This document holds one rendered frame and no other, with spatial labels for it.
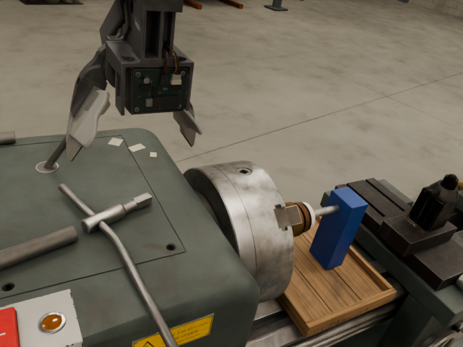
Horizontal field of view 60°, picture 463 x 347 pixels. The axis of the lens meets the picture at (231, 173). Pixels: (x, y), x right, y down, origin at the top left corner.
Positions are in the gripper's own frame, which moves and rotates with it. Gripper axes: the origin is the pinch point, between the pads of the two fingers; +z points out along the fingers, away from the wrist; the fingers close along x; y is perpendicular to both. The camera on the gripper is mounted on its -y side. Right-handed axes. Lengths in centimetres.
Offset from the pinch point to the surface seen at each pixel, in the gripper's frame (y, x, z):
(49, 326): 11.0, -12.3, 14.6
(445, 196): -2, 85, 27
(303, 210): -11, 44, 29
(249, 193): -7.3, 24.9, 17.3
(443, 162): -135, 344, 140
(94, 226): -2.4, -4.6, 13.4
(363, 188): -28, 88, 43
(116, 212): -4.0, -1.1, 13.0
